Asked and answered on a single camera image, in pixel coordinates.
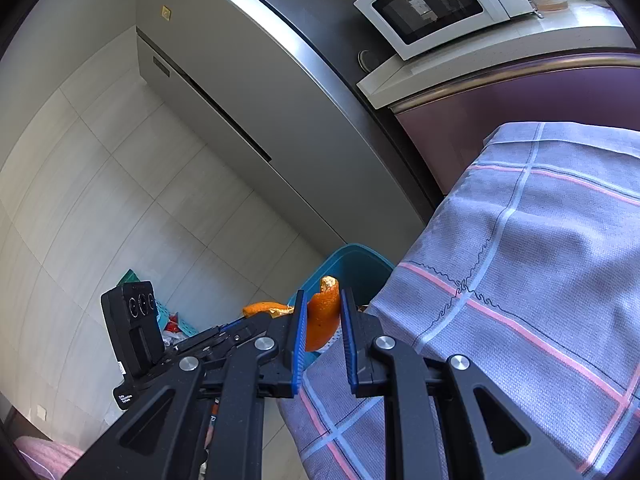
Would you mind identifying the purple kitchen cabinet counter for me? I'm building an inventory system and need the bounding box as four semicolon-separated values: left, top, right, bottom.
358;3;639;193

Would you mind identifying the red packaging on floor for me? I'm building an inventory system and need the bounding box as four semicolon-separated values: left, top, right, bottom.
115;268;196;346

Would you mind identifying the grey refrigerator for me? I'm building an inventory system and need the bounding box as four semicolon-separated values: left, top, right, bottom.
136;0;440;261

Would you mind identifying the orange peel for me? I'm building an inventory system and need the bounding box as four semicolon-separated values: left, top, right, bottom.
242;275;341;352

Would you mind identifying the grey plaid tablecloth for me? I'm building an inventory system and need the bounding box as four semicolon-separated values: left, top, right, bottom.
280;122;639;479

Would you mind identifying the white microwave oven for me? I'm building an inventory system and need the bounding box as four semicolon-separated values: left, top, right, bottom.
355;0;535;61

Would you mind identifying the teal plastic trash bin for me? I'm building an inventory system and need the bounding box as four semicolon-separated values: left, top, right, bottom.
286;242;396;366

